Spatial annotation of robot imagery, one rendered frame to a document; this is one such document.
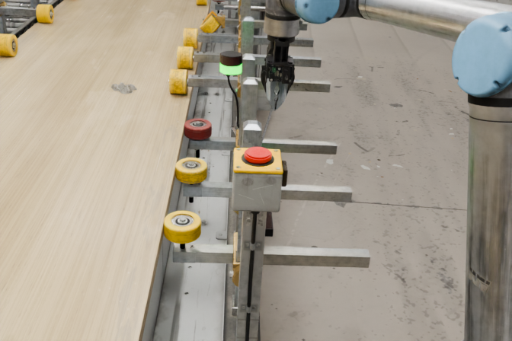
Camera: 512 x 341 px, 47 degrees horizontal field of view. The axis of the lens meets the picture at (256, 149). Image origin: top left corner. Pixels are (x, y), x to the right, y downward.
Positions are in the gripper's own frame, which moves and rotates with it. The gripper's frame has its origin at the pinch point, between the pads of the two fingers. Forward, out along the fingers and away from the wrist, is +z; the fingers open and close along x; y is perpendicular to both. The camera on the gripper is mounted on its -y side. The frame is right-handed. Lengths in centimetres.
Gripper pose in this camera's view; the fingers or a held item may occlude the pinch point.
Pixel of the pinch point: (275, 103)
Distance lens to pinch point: 160.0
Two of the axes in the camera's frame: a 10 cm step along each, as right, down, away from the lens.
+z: -0.5, 8.9, 4.5
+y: 0.2, 4.5, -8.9
